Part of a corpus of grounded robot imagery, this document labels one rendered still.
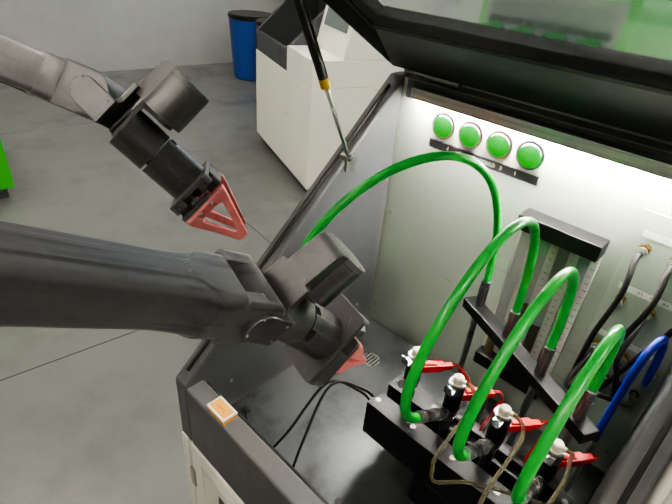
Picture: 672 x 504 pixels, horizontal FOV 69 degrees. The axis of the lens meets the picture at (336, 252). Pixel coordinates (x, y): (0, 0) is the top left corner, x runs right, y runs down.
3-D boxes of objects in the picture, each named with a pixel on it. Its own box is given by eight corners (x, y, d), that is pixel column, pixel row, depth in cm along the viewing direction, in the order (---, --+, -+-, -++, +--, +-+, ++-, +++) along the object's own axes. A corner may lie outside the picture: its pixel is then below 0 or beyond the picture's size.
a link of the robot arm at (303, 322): (234, 299, 54) (250, 337, 50) (280, 257, 53) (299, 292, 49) (274, 320, 59) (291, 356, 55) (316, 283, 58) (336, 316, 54)
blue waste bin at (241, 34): (221, 73, 661) (218, 10, 620) (260, 69, 695) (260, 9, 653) (243, 84, 623) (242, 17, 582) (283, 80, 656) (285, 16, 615)
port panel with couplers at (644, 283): (569, 363, 90) (638, 214, 73) (576, 354, 92) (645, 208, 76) (644, 406, 83) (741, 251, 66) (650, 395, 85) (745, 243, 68)
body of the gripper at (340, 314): (373, 325, 58) (340, 302, 53) (315, 388, 59) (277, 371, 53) (344, 294, 63) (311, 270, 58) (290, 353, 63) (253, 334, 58)
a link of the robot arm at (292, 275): (197, 271, 48) (237, 340, 44) (282, 191, 46) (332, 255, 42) (263, 294, 59) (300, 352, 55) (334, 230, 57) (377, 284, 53)
